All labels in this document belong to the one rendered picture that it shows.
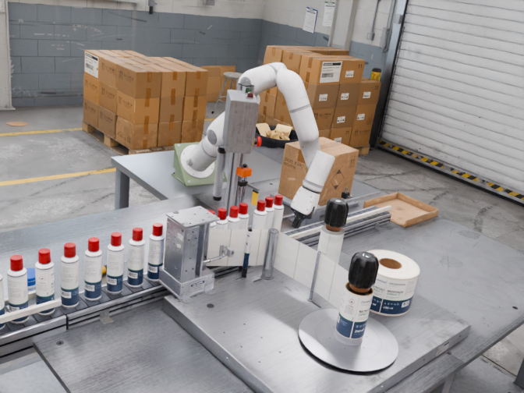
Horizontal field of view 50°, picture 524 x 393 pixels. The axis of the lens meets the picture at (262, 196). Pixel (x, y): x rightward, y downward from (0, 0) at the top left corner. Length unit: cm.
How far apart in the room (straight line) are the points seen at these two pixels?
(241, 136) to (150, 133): 363
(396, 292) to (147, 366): 83
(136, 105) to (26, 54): 228
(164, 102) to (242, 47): 348
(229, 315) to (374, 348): 46
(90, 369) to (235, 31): 743
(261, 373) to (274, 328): 22
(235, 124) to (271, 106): 433
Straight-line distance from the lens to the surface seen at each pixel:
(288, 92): 225
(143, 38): 792
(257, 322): 179
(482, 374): 305
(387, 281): 190
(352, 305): 168
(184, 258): 178
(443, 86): 666
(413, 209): 306
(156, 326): 182
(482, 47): 646
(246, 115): 195
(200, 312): 180
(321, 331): 179
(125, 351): 172
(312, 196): 228
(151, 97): 548
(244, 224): 209
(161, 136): 564
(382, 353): 176
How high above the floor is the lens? 189
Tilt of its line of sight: 22 degrees down
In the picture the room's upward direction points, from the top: 8 degrees clockwise
